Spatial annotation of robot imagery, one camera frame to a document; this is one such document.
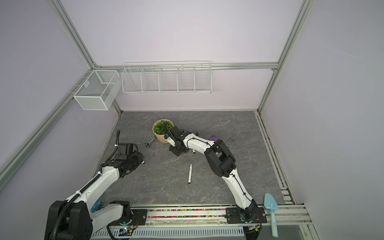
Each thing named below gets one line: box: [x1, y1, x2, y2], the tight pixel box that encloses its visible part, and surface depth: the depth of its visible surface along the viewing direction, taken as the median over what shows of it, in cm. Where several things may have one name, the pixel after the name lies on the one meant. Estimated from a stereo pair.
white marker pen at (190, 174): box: [188, 163, 192, 184], surface depth 88 cm
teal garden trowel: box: [263, 193, 279, 238], surface depth 77 cm
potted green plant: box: [152, 119, 174, 144], surface depth 98 cm
